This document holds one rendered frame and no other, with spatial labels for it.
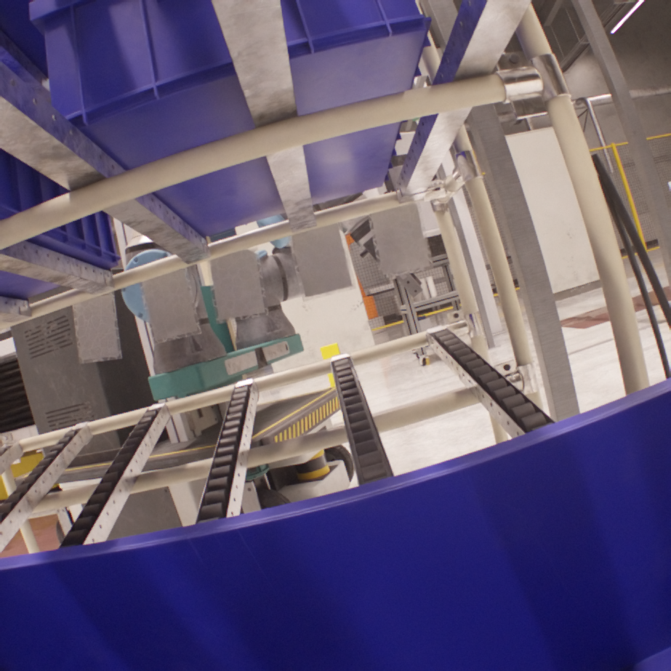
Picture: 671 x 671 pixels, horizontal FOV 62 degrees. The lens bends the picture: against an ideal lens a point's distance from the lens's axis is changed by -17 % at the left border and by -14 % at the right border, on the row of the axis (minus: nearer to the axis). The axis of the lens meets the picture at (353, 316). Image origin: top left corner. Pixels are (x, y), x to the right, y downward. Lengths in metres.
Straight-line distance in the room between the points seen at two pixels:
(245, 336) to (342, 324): 5.48
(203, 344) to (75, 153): 1.02
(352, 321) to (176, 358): 5.96
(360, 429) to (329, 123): 0.43
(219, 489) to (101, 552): 0.51
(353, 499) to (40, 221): 0.44
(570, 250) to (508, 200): 6.46
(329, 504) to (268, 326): 1.66
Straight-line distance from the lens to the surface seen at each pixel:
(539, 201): 7.83
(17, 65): 1.02
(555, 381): 1.45
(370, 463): 0.74
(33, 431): 3.07
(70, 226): 0.97
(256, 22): 0.41
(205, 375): 1.47
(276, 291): 1.95
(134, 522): 1.68
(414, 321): 4.86
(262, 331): 1.90
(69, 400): 1.81
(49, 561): 0.31
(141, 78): 0.58
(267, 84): 0.51
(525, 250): 1.42
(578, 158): 0.61
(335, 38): 0.56
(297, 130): 0.57
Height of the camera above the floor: 0.54
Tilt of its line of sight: level
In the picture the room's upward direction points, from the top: 16 degrees counter-clockwise
